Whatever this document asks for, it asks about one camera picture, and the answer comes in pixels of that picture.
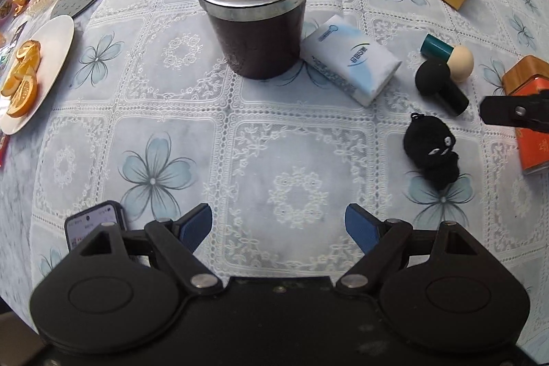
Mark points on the black smartphone lit screen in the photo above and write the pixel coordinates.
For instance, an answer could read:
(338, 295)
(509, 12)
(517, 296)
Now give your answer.
(85, 218)

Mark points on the white blue tissue pack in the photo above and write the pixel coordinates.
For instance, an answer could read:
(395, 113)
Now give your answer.
(351, 57)

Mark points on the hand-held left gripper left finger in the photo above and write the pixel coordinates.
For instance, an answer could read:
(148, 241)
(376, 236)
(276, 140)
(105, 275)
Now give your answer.
(195, 226)

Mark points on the white plate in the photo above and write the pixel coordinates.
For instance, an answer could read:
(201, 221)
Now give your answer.
(55, 44)

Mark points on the orange tea tin wooden lid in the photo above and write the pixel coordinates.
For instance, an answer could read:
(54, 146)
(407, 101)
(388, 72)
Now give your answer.
(532, 151)

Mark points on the orange slice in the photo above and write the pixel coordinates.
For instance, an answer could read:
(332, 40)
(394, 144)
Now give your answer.
(12, 83)
(25, 96)
(29, 48)
(28, 66)

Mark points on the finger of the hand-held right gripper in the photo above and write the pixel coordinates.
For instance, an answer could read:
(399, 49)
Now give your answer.
(506, 108)

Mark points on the black knitted plush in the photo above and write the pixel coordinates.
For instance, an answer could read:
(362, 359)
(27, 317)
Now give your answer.
(422, 138)

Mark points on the dark candle jar silver lid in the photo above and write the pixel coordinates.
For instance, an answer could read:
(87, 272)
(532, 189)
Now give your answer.
(257, 27)

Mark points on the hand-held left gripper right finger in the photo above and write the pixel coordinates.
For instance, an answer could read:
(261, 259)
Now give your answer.
(362, 226)

